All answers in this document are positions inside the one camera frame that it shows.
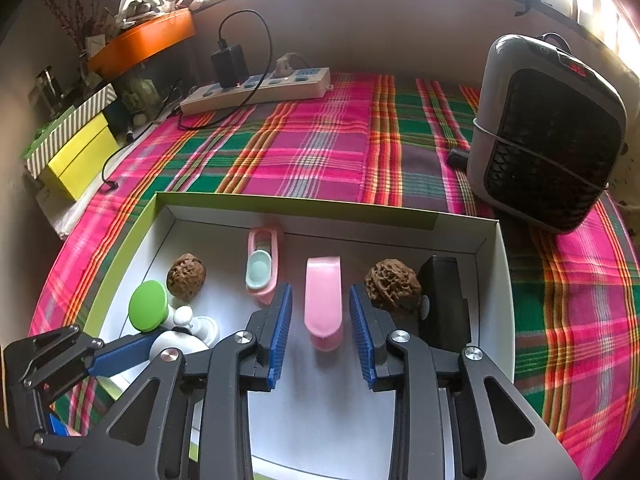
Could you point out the pink plastic case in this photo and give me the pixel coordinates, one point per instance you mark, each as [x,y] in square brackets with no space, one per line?
[265,240]

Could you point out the small black adapter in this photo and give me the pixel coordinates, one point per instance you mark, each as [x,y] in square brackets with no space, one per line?
[457,158]

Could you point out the black rectangular device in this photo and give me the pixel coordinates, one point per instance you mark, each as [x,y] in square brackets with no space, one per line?
[445,300]

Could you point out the pink green plaid cloth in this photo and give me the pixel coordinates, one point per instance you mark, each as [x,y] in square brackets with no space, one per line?
[320,160]

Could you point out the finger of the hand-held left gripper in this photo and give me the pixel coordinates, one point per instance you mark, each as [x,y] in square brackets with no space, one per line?
[57,422]
[127,352]

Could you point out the grey and black heater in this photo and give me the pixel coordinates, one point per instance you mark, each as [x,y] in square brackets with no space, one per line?
[550,135]

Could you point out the black charger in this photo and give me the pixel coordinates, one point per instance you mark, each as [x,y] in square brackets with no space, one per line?
[228,67]

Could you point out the yellow box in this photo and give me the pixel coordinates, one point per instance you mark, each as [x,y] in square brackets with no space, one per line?
[80,160]

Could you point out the small grey round knob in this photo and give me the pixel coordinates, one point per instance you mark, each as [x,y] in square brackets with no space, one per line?
[425,306]

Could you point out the brown walnut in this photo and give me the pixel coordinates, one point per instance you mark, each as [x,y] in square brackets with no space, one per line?
[390,280]
[186,276]

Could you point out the white cardboard box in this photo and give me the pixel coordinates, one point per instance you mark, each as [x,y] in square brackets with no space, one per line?
[320,240]

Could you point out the white bottle with green cap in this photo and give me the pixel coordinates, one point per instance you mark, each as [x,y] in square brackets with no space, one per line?
[147,307]

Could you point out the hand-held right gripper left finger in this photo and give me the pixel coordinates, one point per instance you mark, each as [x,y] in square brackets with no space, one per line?
[281,340]

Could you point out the small teal cup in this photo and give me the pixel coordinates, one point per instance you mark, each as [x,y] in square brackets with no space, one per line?
[260,269]

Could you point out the white plug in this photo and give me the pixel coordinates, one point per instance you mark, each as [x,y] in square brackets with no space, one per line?
[285,66]

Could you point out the green patterned container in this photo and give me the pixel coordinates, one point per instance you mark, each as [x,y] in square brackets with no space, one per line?
[142,95]

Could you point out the beige power strip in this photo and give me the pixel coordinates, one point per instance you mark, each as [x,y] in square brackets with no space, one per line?
[260,91]

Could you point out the striped box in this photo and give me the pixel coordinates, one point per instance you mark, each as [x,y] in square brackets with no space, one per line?
[70,125]

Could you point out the glass jar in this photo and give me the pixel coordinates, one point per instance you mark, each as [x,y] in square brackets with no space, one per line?
[50,89]

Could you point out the white paper sheet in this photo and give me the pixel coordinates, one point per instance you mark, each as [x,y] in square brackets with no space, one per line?
[65,215]

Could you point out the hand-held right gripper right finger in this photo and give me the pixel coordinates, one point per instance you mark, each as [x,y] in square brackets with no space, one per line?
[361,340]

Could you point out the dried branches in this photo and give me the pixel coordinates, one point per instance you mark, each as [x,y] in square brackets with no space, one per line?
[70,10]

